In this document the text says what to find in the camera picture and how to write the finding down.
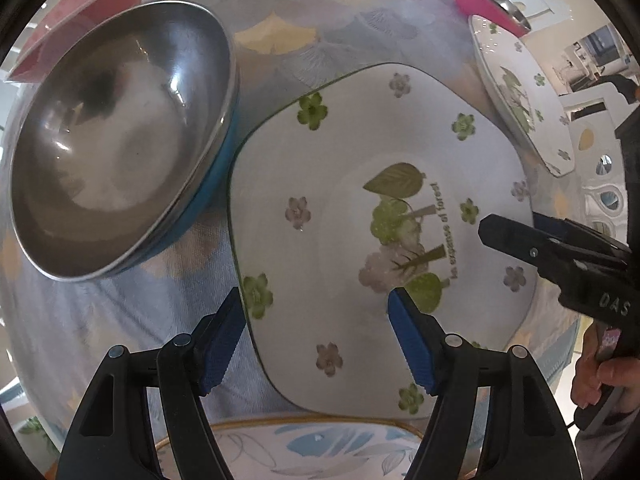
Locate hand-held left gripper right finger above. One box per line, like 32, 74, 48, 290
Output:
387, 287, 581, 480

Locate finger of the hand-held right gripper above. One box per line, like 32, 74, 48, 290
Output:
532, 211, 628, 257
478, 214, 563, 281

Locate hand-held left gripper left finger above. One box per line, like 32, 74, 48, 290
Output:
56, 287, 247, 480

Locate large white floral plate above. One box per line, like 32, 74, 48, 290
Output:
227, 62, 539, 418

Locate blue steel bowl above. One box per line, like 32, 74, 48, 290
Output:
9, 1, 242, 282

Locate person's right hand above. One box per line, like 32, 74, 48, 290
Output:
571, 327, 624, 411

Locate dark cabinet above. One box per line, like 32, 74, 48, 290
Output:
602, 72, 640, 161

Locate leaf pattern gold rim plate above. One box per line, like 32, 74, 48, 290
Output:
152, 412, 482, 480

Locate small white floral plate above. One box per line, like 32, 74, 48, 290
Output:
469, 14, 577, 177

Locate fan pattern tablecloth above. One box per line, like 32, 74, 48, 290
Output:
2, 0, 593, 461

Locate pink polka dot bowl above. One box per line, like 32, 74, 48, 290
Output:
7, 0, 149, 84

